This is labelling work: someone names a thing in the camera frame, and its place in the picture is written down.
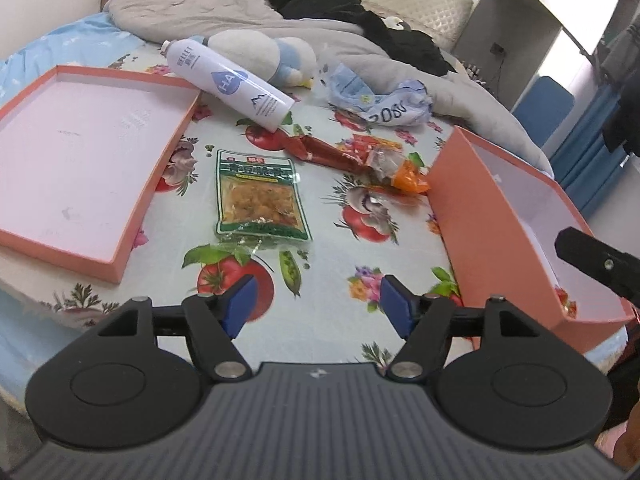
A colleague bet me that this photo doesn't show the orange snack packet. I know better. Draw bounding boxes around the orange snack packet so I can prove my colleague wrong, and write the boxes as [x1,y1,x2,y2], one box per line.
[350,134,430,194]

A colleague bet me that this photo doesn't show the white blue plush toy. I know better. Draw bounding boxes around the white blue plush toy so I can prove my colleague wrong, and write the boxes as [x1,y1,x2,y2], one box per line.
[192,29,317,89]

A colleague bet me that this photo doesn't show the person's right hand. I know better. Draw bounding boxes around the person's right hand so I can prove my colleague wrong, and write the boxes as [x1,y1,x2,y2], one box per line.
[613,403,640,470]

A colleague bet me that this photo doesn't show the pink open gift box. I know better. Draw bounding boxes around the pink open gift box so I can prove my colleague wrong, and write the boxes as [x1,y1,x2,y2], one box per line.
[427,128,634,352]

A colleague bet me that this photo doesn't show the grey wardrobe cabinet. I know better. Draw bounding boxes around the grey wardrobe cabinet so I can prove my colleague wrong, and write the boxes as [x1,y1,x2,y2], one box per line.
[454,0,562,110]

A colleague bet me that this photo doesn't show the green pickled vegetable packet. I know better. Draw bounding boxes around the green pickled vegetable packet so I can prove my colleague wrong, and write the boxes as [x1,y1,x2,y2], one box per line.
[215,150,312,243]

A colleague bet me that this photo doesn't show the black white plush toy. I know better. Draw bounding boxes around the black white plush toy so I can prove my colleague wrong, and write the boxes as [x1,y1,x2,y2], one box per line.
[383,16,411,30]

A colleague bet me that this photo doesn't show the hanging clothes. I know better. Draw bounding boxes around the hanging clothes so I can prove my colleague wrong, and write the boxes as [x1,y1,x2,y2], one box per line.
[602,12,639,157]

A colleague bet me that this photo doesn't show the crumpled white race bib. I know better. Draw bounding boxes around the crumpled white race bib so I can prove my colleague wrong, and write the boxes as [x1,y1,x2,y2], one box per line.
[359,79,433,127]

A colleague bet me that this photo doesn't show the blue bed sheet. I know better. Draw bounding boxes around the blue bed sheet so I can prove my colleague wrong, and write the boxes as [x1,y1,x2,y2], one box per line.
[1,12,144,411]

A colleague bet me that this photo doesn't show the black clothes pile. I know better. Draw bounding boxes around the black clothes pile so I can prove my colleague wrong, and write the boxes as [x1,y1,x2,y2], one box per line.
[266,0,454,76]

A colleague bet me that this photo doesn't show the floral tablecloth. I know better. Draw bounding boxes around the floral tablecloth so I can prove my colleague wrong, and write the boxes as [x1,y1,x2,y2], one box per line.
[39,44,482,371]

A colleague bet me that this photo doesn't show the dark red stick packet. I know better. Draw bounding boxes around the dark red stick packet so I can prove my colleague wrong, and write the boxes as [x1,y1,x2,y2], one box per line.
[274,130,371,174]

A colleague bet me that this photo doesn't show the white spray bottle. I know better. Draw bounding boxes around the white spray bottle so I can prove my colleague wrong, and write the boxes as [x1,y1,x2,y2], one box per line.
[160,39,295,132]

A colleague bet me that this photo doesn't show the pink box lid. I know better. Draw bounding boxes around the pink box lid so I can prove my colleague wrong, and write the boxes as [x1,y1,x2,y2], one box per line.
[1,65,200,284]

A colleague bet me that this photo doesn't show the grey duvet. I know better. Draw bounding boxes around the grey duvet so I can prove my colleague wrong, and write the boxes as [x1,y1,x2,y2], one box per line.
[106,0,552,172]

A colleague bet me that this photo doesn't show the clear blue plastic bag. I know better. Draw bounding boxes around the clear blue plastic bag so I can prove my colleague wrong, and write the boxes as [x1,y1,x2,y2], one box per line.
[312,52,382,113]

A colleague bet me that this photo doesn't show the blue chair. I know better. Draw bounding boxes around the blue chair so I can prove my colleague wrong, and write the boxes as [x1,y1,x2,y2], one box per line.
[512,76,575,148]

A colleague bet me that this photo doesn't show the blue curtain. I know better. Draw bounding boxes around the blue curtain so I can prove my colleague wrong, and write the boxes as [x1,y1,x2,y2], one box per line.
[551,84,626,219]

